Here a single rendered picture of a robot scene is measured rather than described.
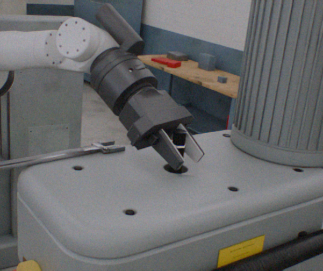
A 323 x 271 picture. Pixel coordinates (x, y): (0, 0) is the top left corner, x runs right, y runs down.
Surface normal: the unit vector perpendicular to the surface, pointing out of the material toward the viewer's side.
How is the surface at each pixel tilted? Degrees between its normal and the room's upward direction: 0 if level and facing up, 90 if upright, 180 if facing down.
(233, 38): 90
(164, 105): 30
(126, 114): 90
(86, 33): 70
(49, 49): 79
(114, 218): 0
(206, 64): 90
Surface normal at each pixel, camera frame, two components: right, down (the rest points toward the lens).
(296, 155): -0.12, 0.33
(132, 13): 0.58, 0.33
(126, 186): 0.09, -0.94
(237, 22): -0.81, 0.12
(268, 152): -0.49, 0.25
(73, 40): -0.43, -0.08
